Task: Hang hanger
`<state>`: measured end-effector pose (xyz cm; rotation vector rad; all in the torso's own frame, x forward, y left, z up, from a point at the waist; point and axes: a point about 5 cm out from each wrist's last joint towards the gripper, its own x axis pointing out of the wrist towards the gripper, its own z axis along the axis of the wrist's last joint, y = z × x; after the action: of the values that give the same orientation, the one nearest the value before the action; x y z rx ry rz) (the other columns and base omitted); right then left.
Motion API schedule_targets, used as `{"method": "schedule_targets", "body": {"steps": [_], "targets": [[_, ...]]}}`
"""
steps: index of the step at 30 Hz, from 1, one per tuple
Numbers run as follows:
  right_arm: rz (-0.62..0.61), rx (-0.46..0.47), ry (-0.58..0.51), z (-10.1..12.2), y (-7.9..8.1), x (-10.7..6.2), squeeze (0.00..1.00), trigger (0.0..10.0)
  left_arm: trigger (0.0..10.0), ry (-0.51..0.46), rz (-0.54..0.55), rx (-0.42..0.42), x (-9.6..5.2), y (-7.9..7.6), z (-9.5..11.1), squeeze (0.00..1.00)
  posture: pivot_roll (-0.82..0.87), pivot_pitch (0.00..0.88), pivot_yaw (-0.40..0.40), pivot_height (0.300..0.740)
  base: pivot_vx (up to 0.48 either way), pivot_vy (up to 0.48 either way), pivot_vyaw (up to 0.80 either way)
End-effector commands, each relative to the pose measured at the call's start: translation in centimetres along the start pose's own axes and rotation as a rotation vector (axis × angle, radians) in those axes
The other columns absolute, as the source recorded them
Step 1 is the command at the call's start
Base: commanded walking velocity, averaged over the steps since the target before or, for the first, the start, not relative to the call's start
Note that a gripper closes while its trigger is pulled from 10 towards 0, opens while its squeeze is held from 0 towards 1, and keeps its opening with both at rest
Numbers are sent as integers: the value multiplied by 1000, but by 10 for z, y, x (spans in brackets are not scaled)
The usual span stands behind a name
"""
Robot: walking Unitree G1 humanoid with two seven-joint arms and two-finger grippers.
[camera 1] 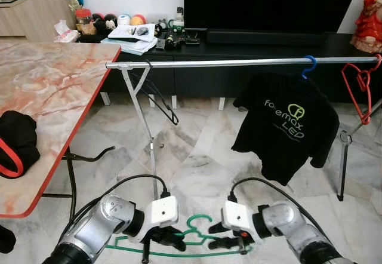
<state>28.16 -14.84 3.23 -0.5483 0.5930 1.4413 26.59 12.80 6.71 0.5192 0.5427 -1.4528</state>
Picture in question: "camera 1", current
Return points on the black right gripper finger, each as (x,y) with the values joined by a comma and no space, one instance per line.
(221,243)
(218,228)

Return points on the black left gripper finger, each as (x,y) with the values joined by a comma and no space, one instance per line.
(145,252)
(176,241)

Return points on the green plastic hanger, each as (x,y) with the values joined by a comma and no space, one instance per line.
(197,219)

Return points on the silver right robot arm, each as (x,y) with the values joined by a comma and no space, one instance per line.
(292,228)

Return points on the red plastic hanger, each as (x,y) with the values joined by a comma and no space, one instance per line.
(352,97)

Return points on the blue plastic hanger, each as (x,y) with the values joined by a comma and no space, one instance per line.
(310,67)

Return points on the black t-shirt with green logo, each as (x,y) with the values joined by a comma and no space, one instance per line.
(286,138)

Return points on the black low tv console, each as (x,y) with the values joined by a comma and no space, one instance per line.
(209,82)

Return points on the silver metal clothes rack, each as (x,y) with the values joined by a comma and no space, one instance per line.
(239,62)

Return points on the black garment with red trim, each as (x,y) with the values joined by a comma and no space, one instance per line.
(18,138)

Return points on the marble table with red edge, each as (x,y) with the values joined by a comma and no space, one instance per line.
(48,97)

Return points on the black soundbar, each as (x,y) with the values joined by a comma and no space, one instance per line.
(265,38)

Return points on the white paper stack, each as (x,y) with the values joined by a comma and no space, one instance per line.
(128,37)

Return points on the clear plastic bottle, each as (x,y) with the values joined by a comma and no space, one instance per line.
(178,18)

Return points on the orange ball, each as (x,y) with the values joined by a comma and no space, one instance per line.
(138,20)

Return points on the black plush toy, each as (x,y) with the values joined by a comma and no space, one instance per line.
(104,24)

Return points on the white ball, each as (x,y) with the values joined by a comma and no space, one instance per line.
(124,20)

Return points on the white tissue pack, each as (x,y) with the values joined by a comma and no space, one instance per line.
(65,34)

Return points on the jar with red lid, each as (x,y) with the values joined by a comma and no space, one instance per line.
(85,22)

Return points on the black flat screen television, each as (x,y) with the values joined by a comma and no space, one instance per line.
(268,4)

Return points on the red and gold figurine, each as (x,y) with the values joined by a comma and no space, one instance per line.
(369,25)

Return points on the light wooden cabinet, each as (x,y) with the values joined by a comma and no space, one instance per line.
(36,13)

